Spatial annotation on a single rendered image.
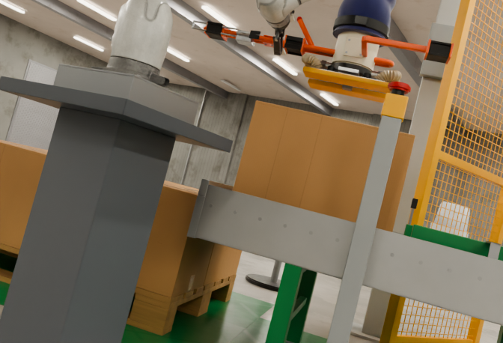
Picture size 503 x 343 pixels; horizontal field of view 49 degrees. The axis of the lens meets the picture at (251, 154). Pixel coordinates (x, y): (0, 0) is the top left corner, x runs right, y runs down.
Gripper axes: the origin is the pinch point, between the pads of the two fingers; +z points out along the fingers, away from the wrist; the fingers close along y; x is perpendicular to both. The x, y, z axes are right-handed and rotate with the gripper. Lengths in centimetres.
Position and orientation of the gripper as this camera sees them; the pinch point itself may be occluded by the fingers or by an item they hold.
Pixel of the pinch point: (286, 36)
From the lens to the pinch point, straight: 220.0
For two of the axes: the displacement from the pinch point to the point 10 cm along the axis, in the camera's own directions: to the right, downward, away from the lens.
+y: -2.6, 9.6, -0.7
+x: 9.4, 2.4, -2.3
